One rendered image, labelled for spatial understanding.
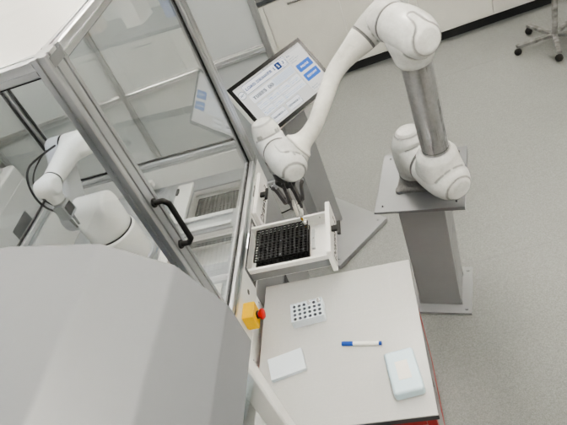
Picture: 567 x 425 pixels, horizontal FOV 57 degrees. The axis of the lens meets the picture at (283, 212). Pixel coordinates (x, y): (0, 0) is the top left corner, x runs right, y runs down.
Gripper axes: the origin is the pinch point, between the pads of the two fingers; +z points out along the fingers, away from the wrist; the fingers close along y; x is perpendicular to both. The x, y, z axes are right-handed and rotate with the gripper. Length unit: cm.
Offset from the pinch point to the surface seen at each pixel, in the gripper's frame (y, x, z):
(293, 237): 5.0, 4.9, 10.1
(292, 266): 5.8, 17.8, 12.7
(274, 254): 12.4, 12.2, 10.1
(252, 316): 18.7, 41.5, 9.2
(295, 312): 6.7, 33.8, 20.6
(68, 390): 11, 114, -71
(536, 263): -96, -34, 100
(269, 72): 12, -92, -15
